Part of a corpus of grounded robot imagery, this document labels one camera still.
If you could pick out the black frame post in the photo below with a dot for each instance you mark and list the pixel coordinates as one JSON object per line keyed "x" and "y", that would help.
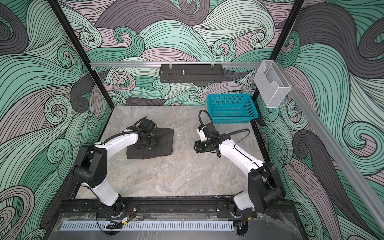
{"x": 287, "y": 27}
{"x": 55, "y": 6}

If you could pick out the white slotted cable duct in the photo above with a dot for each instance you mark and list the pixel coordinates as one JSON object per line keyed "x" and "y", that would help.
{"x": 185, "y": 225}

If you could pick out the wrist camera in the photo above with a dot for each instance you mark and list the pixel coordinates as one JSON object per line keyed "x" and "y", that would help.
{"x": 202, "y": 134}
{"x": 147, "y": 125}

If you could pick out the dark pinstriped long sleeve shirt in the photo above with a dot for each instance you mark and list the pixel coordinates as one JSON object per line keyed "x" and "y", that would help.
{"x": 158, "y": 145}

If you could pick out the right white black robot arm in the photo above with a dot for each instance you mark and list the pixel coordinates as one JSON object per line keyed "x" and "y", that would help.
{"x": 265, "y": 187}

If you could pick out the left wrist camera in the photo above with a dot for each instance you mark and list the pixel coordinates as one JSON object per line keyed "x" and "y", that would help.
{"x": 147, "y": 125}

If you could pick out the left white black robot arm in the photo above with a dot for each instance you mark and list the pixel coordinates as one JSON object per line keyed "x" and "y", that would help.
{"x": 91, "y": 164}

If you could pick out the aluminium wall rail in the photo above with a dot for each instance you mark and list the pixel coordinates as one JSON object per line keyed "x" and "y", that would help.
{"x": 367, "y": 194}
{"x": 136, "y": 64}

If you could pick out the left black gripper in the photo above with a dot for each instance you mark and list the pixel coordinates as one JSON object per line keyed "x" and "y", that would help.
{"x": 153, "y": 143}

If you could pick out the aluminium right wall rail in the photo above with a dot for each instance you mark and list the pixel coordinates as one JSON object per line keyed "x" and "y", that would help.
{"x": 367, "y": 194}

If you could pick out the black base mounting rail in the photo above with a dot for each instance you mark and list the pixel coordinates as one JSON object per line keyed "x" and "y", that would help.
{"x": 215, "y": 206}

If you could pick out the left black frame post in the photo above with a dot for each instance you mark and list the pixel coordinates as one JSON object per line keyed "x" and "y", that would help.
{"x": 55, "y": 6}

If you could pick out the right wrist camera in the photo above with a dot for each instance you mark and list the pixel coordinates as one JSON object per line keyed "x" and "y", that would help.
{"x": 202, "y": 134}

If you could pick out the teal plastic basket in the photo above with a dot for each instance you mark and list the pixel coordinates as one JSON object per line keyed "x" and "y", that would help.
{"x": 231, "y": 108}

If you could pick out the black perforated wall tray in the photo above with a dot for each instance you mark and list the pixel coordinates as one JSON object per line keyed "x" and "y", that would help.
{"x": 197, "y": 74}

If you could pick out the right black frame post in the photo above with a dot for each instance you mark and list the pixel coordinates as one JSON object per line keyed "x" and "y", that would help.
{"x": 287, "y": 27}

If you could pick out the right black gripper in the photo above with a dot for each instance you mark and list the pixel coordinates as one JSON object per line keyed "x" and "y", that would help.
{"x": 198, "y": 148}

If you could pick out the aluminium back wall rail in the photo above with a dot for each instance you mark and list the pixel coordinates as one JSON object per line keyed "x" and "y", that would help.
{"x": 136, "y": 64}

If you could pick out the clear plastic wall bin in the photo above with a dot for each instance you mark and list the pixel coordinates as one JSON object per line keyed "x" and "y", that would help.
{"x": 272, "y": 82}

